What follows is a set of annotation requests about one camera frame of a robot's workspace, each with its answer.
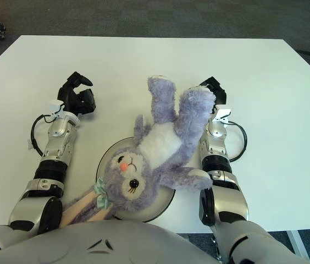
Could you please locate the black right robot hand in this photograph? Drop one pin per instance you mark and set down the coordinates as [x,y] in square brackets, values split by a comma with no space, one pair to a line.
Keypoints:
[218,92]

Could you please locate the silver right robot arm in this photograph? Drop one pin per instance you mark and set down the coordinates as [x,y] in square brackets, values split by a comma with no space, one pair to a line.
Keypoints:
[221,176]

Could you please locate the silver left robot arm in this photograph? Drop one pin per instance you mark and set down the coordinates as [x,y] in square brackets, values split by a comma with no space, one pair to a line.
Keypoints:
[47,165]

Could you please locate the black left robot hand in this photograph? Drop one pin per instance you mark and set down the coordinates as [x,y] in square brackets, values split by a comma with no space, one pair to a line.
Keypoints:
[74,97]

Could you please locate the white table leg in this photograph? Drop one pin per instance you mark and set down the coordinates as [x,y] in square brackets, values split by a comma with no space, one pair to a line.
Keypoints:
[298,246]

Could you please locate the white plate with black rim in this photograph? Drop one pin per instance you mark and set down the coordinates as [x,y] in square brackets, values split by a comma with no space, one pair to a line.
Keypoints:
[155,209]

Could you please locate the silver robot torso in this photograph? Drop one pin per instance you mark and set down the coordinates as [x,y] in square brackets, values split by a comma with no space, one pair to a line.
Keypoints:
[133,243]

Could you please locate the purple plush bunny doll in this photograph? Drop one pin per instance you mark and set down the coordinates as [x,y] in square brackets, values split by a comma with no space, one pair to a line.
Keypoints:
[168,132]

